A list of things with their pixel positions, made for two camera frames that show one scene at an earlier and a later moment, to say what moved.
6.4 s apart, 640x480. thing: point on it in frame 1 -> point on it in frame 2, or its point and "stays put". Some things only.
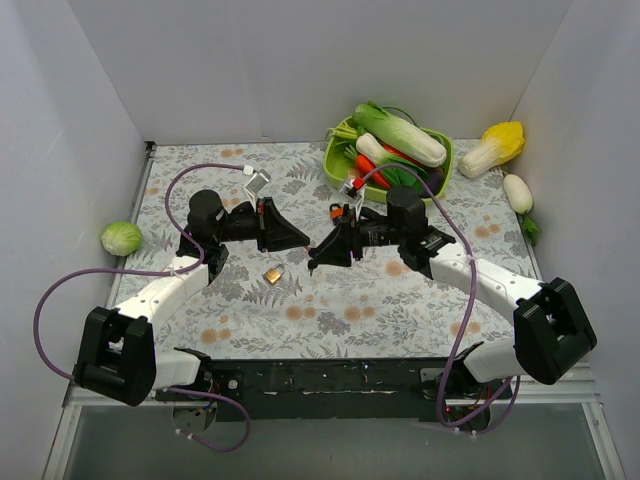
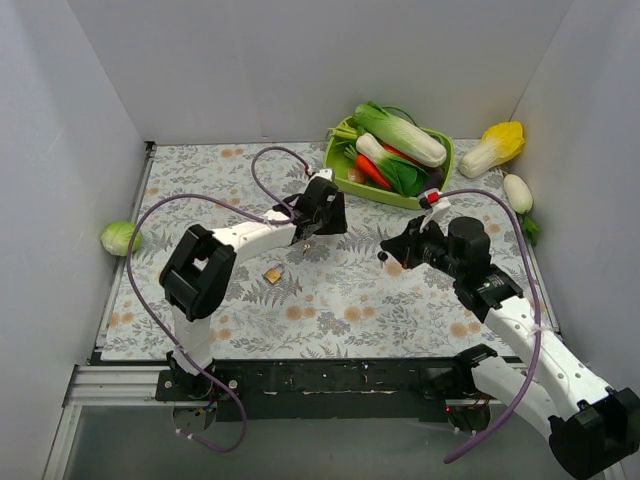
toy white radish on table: [521, 198] stays put
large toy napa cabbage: [408, 141] stays put
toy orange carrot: [364, 166] stays put
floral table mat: [258, 251] stays put
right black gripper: [355, 236] -> [410, 245]
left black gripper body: [265, 224] -> [314, 216]
